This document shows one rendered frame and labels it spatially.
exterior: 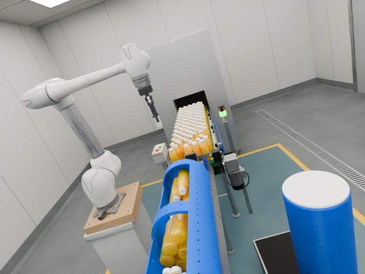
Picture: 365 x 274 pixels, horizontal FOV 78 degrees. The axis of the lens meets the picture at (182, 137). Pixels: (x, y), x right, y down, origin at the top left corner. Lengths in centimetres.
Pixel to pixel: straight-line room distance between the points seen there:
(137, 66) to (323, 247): 121
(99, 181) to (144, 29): 482
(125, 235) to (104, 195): 28
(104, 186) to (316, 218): 113
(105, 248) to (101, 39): 513
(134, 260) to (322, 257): 108
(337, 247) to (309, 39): 574
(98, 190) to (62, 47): 527
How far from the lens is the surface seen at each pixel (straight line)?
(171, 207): 100
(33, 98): 140
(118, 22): 602
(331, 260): 138
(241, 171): 207
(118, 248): 164
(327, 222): 121
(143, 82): 116
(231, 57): 596
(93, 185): 146
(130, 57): 115
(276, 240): 222
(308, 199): 119
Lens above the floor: 180
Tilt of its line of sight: 19 degrees down
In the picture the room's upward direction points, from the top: 20 degrees counter-clockwise
